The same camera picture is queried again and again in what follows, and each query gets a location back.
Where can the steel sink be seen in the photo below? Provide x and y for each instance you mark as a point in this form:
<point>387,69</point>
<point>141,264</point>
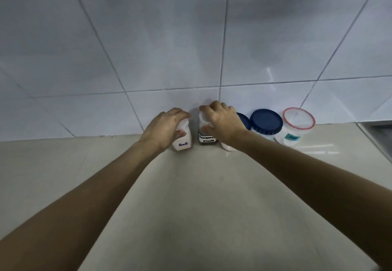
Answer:
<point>379,136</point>

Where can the person's right little finger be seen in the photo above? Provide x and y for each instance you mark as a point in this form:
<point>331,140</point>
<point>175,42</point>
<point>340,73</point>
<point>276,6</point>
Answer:
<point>231,110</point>

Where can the person's left forearm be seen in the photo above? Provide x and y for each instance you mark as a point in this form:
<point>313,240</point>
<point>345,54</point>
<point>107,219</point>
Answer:
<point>73,209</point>

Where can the red-rimmed clear plastic container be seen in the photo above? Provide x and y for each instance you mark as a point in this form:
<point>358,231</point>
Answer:
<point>297,127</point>

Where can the person's left thumb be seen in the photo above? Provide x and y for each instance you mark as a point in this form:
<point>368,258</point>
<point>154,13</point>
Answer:
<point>180,134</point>

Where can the person's right hand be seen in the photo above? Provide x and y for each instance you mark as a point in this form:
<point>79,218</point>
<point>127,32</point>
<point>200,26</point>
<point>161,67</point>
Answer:
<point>226,125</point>

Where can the person's right middle finger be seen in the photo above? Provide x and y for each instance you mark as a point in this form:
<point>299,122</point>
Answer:
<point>216,105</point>

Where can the person's right forearm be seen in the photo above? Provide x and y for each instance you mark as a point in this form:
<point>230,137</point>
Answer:
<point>321,185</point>

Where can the dark sauce bottle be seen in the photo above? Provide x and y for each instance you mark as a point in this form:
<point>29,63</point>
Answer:
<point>207,139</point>

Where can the white salt bottle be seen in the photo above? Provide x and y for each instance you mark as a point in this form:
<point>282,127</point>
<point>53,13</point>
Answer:
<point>183,144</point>

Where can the blue-lidded white jar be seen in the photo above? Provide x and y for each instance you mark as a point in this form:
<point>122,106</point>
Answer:
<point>266,122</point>
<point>244,120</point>

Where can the person's right thumb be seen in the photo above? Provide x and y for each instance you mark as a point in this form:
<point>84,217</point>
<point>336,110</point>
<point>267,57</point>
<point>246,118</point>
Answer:
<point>207,130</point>

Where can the person's left hand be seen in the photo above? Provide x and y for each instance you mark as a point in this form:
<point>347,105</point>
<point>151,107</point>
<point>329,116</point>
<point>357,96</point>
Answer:
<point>160,130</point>

